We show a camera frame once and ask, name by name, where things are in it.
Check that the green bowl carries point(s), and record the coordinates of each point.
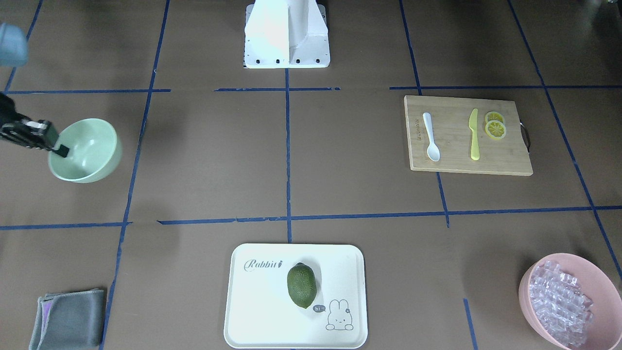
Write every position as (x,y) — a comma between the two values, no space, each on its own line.
(95,150)

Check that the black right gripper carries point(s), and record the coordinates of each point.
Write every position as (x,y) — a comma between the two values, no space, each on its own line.
(24,132)

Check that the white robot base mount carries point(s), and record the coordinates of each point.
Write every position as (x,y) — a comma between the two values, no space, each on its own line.
(286,34)

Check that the bamboo cutting board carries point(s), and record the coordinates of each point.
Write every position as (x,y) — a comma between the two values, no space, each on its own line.
(508,156)

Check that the upper lemon slice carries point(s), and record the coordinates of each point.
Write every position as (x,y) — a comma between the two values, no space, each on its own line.
(494,116)

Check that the pink bowl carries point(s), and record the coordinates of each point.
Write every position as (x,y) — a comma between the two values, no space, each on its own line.
(605,331)

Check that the white rabbit tray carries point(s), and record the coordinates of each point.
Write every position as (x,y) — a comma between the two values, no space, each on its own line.
(260,314)

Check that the grey folded cloth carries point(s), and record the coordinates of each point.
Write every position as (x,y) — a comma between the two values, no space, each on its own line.
(69,321)

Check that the white plastic spoon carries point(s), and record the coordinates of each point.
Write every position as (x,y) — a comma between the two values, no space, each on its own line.
(433,152)

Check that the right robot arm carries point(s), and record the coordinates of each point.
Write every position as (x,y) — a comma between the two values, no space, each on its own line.
(14,53)

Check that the yellow plastic knife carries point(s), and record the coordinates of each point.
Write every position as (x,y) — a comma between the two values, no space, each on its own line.
(474,151)

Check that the green avocado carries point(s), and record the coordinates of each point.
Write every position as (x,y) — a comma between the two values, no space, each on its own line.
(301,285)

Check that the clear ice cubes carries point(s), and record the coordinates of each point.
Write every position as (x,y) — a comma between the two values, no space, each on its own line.
(560,304)

